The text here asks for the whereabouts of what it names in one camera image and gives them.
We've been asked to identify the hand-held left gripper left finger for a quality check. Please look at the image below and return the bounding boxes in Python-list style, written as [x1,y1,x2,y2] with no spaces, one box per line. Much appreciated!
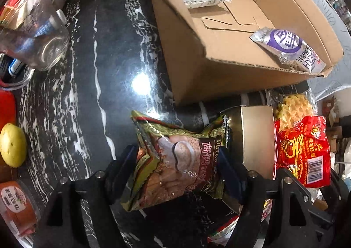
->
[32,144,139,248]

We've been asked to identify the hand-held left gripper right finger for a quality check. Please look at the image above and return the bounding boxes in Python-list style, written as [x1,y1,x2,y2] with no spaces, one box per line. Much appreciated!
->
[218,147,340,248]

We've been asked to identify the gold brown snack packet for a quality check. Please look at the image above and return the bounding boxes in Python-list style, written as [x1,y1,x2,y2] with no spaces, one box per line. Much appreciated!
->
[121,110,233,212]

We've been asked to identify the red white striped packet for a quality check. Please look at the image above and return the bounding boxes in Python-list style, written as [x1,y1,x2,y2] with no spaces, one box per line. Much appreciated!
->
[207,216,243,247]

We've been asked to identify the cardboard box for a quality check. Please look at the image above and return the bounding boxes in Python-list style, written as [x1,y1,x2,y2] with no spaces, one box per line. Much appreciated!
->
[132,0,344,106]

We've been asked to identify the metallic gold box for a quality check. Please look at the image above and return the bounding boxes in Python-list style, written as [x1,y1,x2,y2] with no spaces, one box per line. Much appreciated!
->
[221,105,276,214]

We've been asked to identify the red snack packet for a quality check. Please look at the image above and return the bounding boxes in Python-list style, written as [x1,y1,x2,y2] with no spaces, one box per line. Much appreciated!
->
[274,115,331,189]

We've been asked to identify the clear packet of yellow waffles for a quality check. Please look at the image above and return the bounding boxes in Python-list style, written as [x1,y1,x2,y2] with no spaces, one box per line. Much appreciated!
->
[270,92,319,131]

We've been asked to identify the yellow lemon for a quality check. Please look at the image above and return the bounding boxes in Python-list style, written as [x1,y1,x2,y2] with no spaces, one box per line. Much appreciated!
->
[0,123,28,168]

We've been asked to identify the orange container with labelled lid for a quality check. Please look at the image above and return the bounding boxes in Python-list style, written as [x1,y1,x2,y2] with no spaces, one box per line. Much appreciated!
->
[0,180,40,237]

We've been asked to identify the clear glass jug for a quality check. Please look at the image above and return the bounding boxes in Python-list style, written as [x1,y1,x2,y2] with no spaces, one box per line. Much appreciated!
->
[0,27,70,91]

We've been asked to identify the red plastic container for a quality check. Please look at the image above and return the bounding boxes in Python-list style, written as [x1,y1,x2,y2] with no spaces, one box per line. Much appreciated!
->
[0,90,17,128]

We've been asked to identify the silver purple snack packet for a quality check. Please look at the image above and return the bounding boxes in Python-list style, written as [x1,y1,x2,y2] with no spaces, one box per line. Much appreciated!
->
[249,27,327,74]

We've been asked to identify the blue can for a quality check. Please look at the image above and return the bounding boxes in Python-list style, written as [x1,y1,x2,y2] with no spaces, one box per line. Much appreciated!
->
[8,58,25,76]

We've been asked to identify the chair with grey cover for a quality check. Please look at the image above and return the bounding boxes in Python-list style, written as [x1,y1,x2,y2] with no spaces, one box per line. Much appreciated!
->
[302,0,351,101]

